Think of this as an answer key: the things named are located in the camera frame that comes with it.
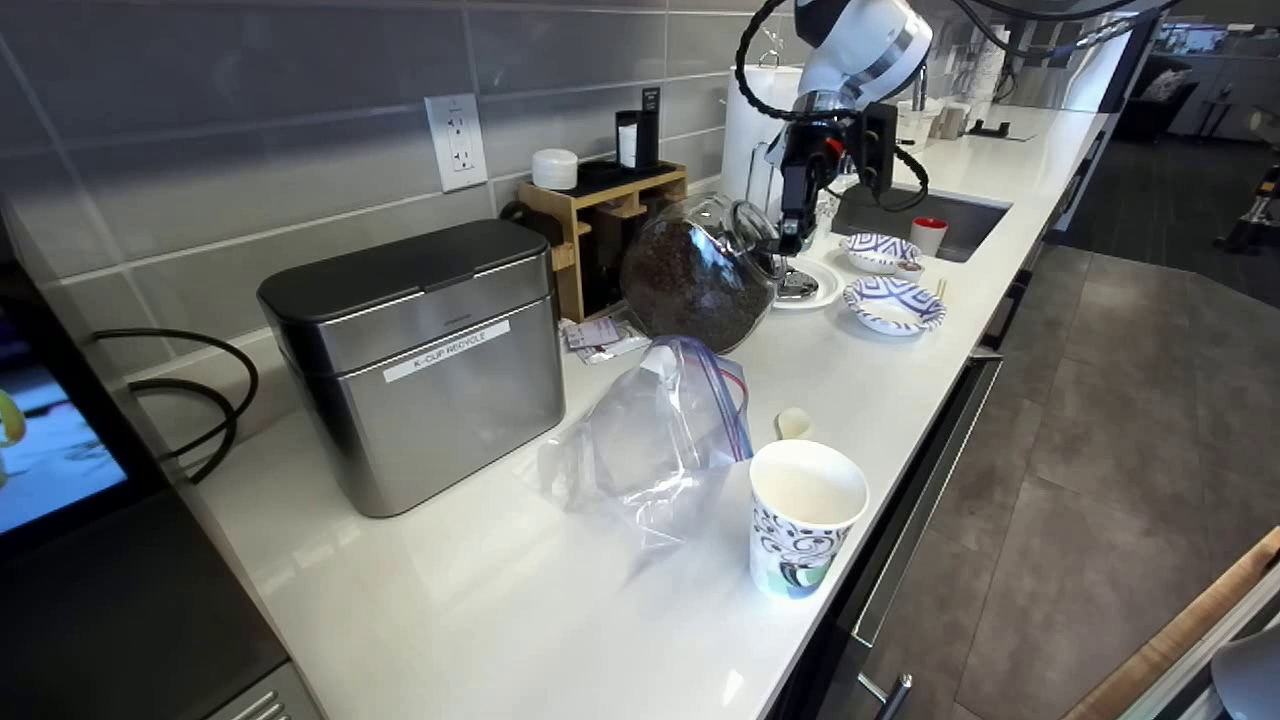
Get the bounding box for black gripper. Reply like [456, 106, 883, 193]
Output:
[777, 101, 901, 260]

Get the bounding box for white paper plate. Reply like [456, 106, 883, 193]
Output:
[764, 256, 848, 316]

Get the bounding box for white paper towel roll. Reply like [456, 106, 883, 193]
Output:
[716, 59, 803, 217]

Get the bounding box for black sink basin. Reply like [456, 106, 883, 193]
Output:
[832, 184, 1011, 269]

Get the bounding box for tall black narrow box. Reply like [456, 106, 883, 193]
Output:
[637, 84, 663, 176]

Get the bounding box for black box with white label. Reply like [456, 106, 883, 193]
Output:
[612, 106, 642, 176]

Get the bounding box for wooden countertop rack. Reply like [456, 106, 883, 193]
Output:
[513, 159, 693, 325]

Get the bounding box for white round cap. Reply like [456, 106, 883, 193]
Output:
[526, 145, 583, 196]

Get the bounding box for clear zip plastic bag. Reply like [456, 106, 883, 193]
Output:
[536, 336, 755, 573]

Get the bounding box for patterned paper cup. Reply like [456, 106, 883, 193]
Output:
[745, 435, 871, 600]

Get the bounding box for stainless steel lidded bin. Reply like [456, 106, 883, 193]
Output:
[256, 217, 568, 518]

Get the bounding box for dark lower cabinet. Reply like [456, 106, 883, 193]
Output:
[764, 75, 1136, 720]

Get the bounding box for wooden board edge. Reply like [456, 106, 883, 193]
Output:
[1061, 525, 1280, 720]

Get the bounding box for grey round object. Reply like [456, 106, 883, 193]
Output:
[1205, 625, 1280, 720]

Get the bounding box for black appliance with screen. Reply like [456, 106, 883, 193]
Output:
[0, 217, 324, 720]

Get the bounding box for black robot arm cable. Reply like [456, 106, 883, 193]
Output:
[732, 0, 935, 203]

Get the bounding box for long silver cabinet handle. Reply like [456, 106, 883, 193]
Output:
[848, 350, 1008, 653]

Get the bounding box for white wall outlet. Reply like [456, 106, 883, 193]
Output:
[418, 86, 491, 196]

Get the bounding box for black power cable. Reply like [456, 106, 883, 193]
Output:
[82, 325, 263, 487]

